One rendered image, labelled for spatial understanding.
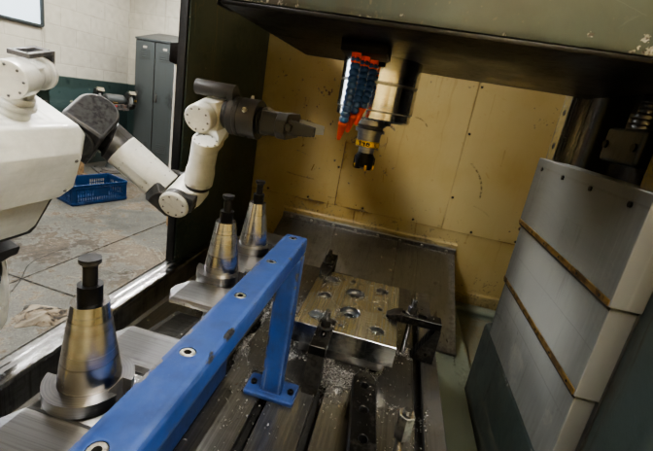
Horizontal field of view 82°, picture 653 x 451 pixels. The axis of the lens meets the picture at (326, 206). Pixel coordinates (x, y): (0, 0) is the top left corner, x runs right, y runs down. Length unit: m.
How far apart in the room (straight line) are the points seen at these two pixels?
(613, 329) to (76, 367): 0.70
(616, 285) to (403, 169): 1.28
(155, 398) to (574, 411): 0.67
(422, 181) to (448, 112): 0.33
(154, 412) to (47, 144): 0.68
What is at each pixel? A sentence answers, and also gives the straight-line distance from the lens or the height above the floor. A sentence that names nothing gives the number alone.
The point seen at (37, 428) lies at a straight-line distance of 0.36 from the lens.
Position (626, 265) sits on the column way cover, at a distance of 0.70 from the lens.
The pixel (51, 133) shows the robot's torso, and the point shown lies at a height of 1.31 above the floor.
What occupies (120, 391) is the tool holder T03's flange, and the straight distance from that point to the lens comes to 0.37.
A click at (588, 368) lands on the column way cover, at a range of 0.77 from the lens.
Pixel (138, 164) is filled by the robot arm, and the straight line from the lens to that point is 1.06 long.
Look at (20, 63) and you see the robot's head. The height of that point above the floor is 1.44.
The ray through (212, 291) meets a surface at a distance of 0.49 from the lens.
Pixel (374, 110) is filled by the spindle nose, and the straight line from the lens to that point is 0.75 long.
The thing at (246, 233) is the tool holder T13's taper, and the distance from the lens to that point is 0.60.
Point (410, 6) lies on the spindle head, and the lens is 0.52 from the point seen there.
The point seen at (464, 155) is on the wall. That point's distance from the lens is 1.86.
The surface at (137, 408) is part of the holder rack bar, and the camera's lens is 0.34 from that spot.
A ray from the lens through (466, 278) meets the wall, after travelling 2.02.
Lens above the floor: 1.46
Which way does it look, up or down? 15 degrees down
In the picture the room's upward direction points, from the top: 10 degrees clockwise
